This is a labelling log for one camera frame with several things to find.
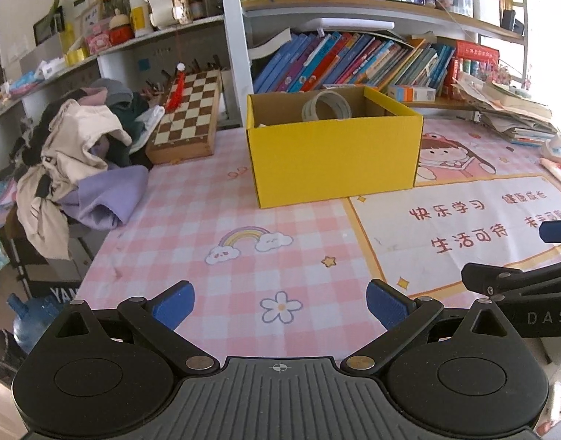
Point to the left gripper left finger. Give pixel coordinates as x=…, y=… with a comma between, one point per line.
x=155, y=322

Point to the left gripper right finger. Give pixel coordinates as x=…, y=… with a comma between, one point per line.
x=405, y=321

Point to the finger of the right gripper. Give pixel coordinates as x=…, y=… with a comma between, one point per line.
x=550, y=231
x=490, y=280

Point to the clear packing tape roll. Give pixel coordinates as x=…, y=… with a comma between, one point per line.
x=326, y=105

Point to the stack of papers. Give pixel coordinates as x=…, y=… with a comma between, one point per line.
x=519, y=120

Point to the blue water bottle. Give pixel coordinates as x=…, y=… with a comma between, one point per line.
x=33, y=317

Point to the pink checkered tablecloth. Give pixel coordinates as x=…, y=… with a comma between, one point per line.
x=291, y=281

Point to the pile of clothes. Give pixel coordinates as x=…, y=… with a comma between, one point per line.
x=79, y=166

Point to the yellow cardboard box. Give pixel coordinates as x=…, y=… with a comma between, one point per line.
x=377, y=150

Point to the wooden chessboard box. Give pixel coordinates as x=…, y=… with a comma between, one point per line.
x=190, y=131

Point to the red tassel ornament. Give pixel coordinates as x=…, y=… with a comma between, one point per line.
x=176, y=94

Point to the orange white toothpaste box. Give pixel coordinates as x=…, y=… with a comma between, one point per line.
x=334, y=86

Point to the row of books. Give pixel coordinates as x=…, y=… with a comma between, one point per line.
x=306, y=60

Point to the white shelf unit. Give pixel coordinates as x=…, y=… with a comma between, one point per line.
x=244, y=23

